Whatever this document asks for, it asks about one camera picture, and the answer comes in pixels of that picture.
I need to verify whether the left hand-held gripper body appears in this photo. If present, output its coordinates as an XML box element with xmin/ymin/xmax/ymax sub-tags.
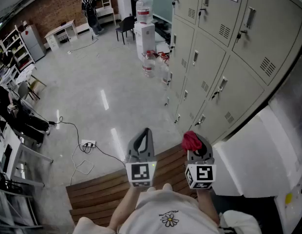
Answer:
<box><xmin>125</xmin><ymin>152</ymin><xmax>157</xmax><ymax>188</ymax></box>

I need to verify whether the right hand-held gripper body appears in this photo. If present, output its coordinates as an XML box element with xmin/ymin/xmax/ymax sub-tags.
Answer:
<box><xmin>185</xmin><ymin>157</ymin><xmax>217</xmax><ymax>190</ymax></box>

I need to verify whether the red cloth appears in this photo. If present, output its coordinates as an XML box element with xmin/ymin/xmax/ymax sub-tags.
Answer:
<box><xmin>182</xmin><ymin>130</ymin><xmax>203</xmax><ymax>153</ymax></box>

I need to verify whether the grey metal cabinet door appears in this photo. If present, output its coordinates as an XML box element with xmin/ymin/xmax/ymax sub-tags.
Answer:
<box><xmin>232</xmin><ymin>0</ymin><xmax>302</xmax><ymax>86</ymax></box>

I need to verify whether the person's right forearm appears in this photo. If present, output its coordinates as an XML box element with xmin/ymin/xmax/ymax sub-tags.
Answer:
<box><xmin>196</xmin><ymin>189</ymin><xmax>220</xmax><ymax>225</ymax></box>

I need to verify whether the person's left forearm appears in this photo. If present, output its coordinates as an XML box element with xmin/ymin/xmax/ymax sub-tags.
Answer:
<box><xmin>108</xmin><ymin>186</ymin><xmax>142</xmax><ymax>231</ymax></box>

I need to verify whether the person's white shirt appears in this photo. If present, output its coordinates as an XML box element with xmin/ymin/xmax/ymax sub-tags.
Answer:
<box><xmin>72</xmin><ymin>183</ymin><xmax>263</xmax><ymax>234</ymax></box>

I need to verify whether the large white covered block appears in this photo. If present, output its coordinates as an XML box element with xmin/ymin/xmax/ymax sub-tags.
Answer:
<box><xmin>211</xmin><ymin>101</ymin><xmax>302</xmax><ymax>199</ymax></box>

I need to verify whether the white power strip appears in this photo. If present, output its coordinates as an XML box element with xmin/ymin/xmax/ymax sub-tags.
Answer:
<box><xmin>80</xmin><ymin>139</ymin><xmax>97</xmax><ymax>149</ymax></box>

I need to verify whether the brown wooden slat platform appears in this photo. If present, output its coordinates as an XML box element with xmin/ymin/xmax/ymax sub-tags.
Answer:
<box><xmin>65</xmin><ymin>142</ymin><xmax>203</xmax><ymax>228</ymax></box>

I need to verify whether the clear water jug red label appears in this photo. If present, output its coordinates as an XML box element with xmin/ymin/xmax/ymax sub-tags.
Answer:
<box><xmin>142</xmin><ymin>50</ymin><xmax>156</xmax><ymax>78</ymax></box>

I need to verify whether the white water dispenser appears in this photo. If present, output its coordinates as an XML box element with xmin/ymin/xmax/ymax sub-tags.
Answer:
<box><xmin>133</xmin><ymin>22</ymin><xmax>156</xmax><ymax>62</ymax></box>

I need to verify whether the beige metal locker unit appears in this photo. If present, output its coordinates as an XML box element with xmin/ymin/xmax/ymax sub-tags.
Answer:
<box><xmin>163</xmin><ymin>0</ymin><xmax>302</xmax><ymax>145</ymax></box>

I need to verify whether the black chair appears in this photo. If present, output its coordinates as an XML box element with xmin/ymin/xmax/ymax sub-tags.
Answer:
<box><xmin>115</xmin><ymin>16</ymin><xmax>137</xmax><ymax>45</ymax></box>

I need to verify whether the white table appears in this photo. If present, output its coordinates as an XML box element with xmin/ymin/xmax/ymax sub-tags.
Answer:
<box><xmin>0</xmin><ymin>123</ymin><xmax>54</xmax><ymax>187</ymax></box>

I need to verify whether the grey chair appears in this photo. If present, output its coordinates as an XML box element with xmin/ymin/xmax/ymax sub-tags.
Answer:
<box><xmin>18</xmin><ymin>80</ymin><xmax>41</xmax><ymax>101</ymax></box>

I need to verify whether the large clear water bottle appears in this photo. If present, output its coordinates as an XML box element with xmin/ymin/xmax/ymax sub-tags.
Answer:
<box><xmin>135</xmin><ymin>0</ymin><xmax>154</xmax><ymax>24</ymax></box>

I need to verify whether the white desk with drawers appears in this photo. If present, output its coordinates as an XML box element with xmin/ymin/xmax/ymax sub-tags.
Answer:
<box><xmin>44</xmin><ymin>19</ymin><xmax>78</xmax><ymax>51</ymax></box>

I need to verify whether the grey refrigerator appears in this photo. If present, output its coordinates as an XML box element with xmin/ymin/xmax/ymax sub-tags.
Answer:
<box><xmin>20</xmin><ymin>24</ymin><xmax>47</xmax><ymax>62</ymax></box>

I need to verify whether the white open shelf unit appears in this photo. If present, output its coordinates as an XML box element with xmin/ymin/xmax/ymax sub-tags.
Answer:
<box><xmin>0</xmin><ymin>24</ymin><xmax>36</xmax><ymax>73</ymax></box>

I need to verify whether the white floor cable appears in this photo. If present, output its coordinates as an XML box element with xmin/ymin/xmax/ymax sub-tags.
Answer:
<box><xmin>69</xmin><ymin>144</ymin><xmax>95</xmax><ymax>186</ymax></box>

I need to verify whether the black floor cable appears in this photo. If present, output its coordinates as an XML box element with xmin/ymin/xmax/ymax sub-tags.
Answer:
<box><xmin>48</xmin><ymin>116</ymin><xmax>127</xmax><ymax>168</ymax></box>

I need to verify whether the clear water jug red handle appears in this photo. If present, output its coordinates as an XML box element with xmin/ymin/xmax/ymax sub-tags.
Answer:
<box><xmin>157</xmin><ymin>52</ymin><xmax>170</xmax><ymax>84</ymax></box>

